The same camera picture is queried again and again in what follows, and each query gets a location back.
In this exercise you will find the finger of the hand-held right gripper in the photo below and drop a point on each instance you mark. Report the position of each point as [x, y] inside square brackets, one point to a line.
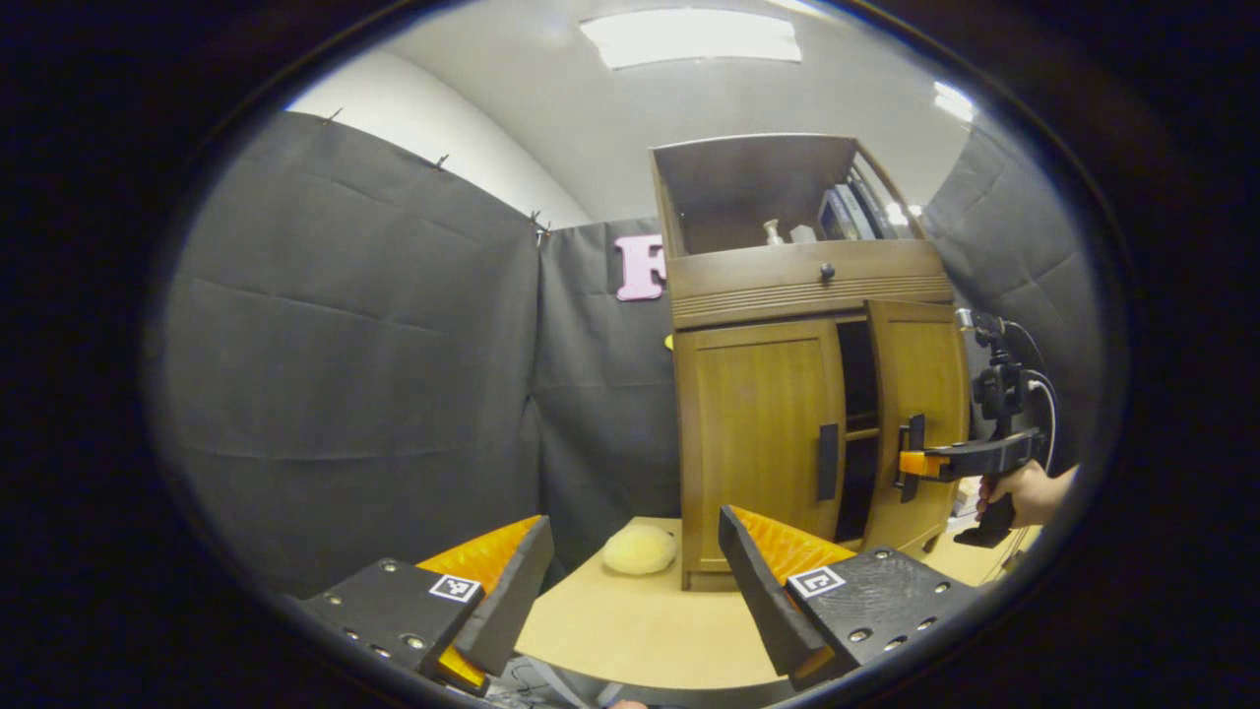
[935, 463]

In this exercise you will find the small ceiling light panel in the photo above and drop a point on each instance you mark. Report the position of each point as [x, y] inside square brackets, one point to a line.
[953, 101]

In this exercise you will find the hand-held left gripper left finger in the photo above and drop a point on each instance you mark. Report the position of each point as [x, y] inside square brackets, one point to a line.
[512, 601]

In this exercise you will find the dark blue book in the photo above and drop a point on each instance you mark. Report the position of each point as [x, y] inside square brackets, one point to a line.
[835, 217]

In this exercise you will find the wooden double-door shoe cabinet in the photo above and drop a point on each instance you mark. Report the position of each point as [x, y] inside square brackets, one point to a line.
[748, 187]

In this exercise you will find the small white vase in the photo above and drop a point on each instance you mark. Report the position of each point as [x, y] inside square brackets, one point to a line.
[773, 234]

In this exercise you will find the pale yellow soft ball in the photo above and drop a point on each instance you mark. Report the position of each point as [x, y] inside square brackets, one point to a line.
[640, 549]

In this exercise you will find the large ceiling light panel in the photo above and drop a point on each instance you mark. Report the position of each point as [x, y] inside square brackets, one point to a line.
[689, 37]

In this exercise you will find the small white box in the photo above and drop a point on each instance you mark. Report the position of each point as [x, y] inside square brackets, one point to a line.
[803, 234]

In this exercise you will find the black book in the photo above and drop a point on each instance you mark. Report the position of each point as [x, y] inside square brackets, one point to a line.
[878, 207]

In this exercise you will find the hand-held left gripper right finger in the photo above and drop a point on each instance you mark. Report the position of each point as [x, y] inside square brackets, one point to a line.
[758, 591]

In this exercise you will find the black backdrop cloth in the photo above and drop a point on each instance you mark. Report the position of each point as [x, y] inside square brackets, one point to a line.
[345, 345]

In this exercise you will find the light grey book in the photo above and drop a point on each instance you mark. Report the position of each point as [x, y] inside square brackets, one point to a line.
[858, 209]

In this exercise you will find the wooden shoe cabinet door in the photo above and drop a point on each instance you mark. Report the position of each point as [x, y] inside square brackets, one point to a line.
[925, 374]
[758, 443]

